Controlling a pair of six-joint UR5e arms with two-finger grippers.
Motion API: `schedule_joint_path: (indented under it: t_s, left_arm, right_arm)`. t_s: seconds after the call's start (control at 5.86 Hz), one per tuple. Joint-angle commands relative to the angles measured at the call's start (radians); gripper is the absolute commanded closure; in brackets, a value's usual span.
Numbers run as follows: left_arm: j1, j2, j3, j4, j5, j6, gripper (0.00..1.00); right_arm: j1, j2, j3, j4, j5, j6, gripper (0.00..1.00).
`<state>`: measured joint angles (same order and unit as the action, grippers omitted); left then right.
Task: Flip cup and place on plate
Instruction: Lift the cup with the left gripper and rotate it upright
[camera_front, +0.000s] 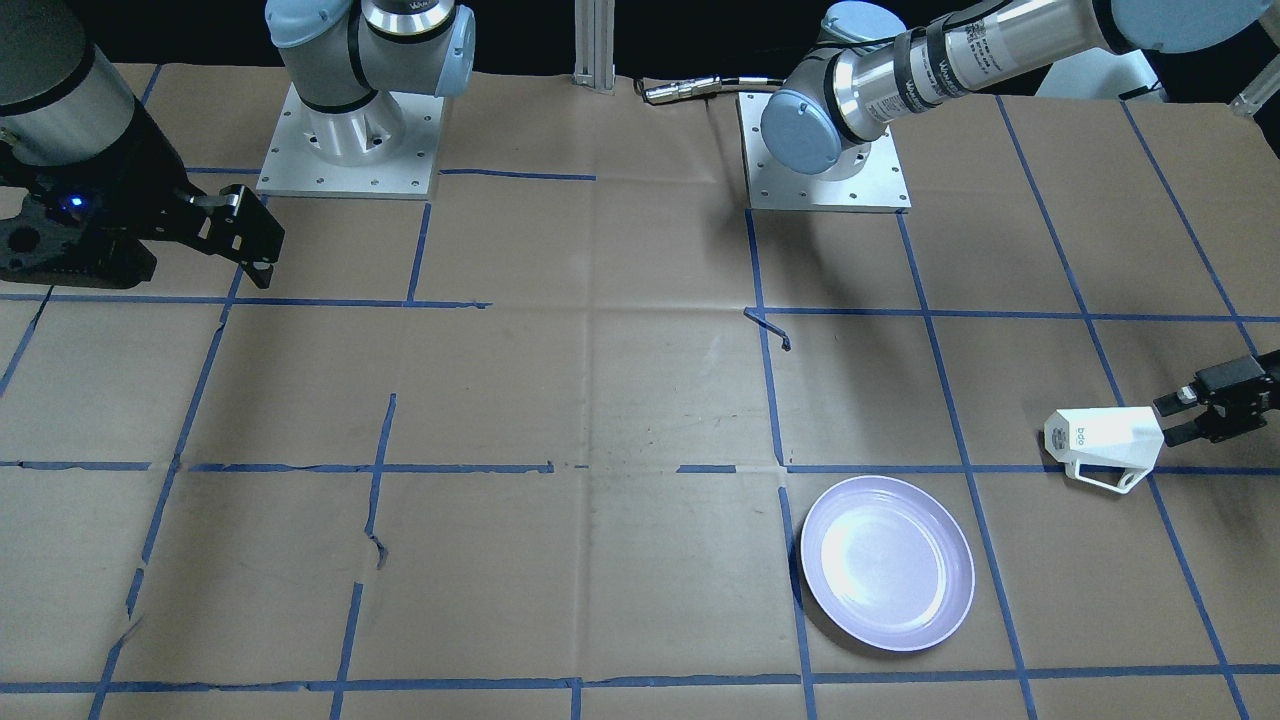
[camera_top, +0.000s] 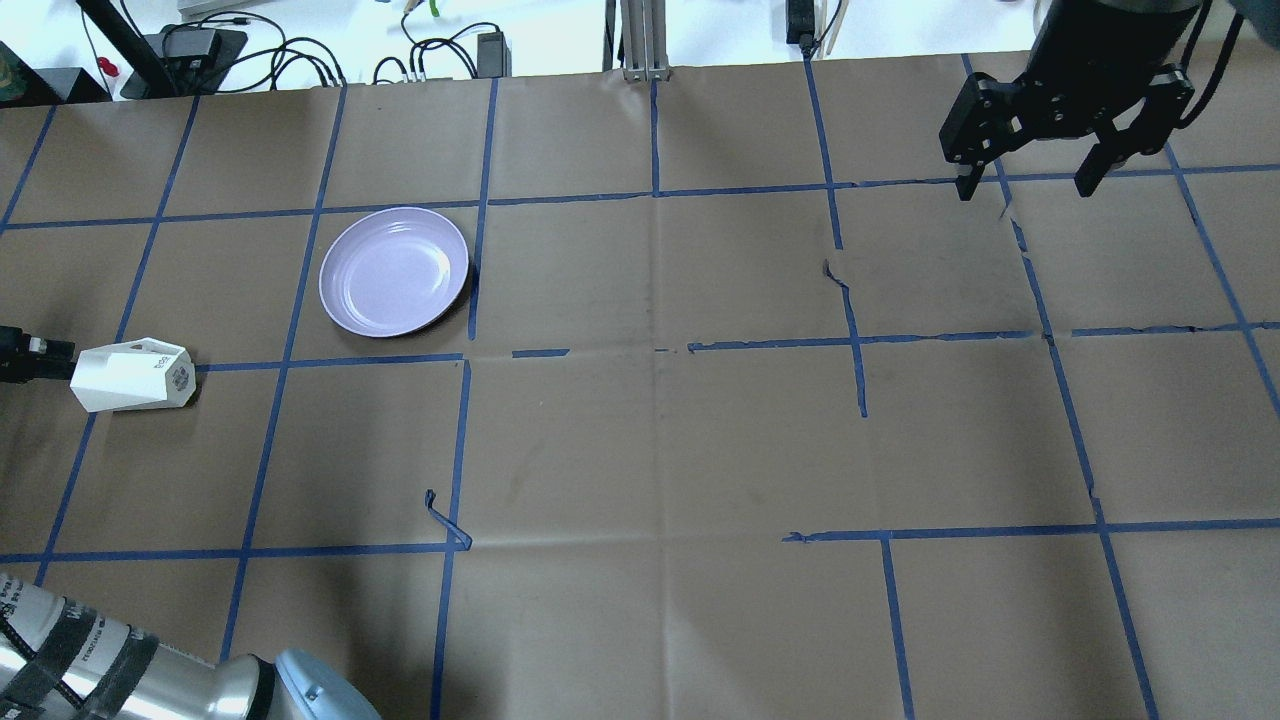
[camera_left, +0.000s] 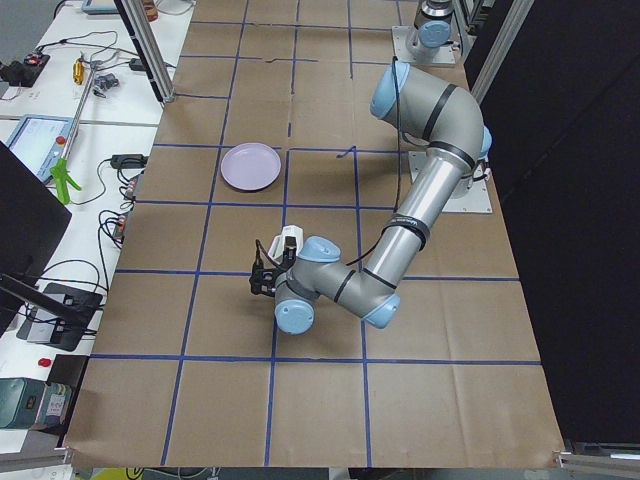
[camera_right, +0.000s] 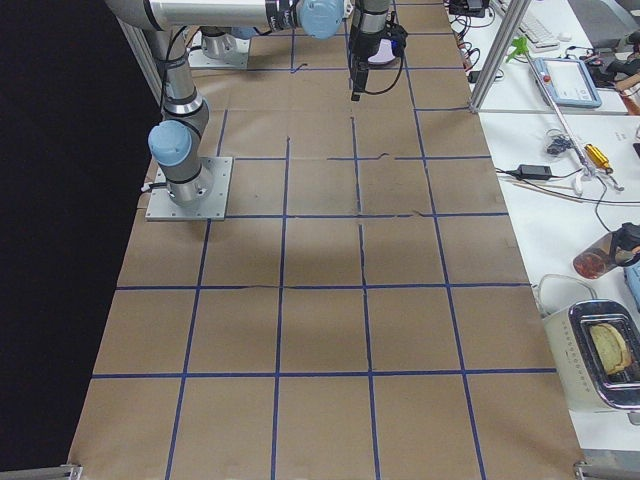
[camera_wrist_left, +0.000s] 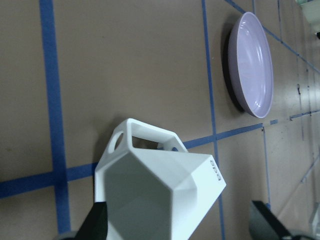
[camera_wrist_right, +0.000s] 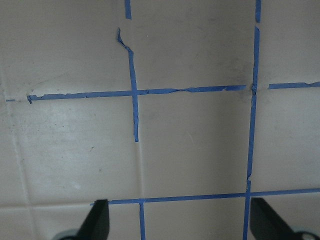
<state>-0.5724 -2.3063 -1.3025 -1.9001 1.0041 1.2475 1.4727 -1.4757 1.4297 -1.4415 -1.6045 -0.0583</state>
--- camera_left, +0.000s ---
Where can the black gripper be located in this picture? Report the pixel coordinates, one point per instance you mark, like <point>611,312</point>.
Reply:
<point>288,251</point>

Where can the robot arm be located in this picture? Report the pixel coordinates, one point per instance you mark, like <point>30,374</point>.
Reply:
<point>450,122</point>
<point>431,29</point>

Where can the black power adapter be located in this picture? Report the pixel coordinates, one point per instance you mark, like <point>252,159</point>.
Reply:
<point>128,161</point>

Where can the aluminium frame post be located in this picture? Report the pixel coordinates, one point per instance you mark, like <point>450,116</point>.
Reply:
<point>138,27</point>

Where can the yellow hand tool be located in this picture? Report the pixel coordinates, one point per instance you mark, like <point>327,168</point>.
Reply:
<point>78,71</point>

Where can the lavender plate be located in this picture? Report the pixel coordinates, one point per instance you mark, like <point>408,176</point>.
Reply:
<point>250,166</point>

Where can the white faceted cup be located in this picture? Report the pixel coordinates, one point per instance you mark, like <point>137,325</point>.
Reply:
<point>276,250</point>

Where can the green grabber tool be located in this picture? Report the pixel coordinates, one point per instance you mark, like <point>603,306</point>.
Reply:
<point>59,171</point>

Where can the teach pendant tablet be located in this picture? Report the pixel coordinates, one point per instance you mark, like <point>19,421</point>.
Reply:
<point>38,141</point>

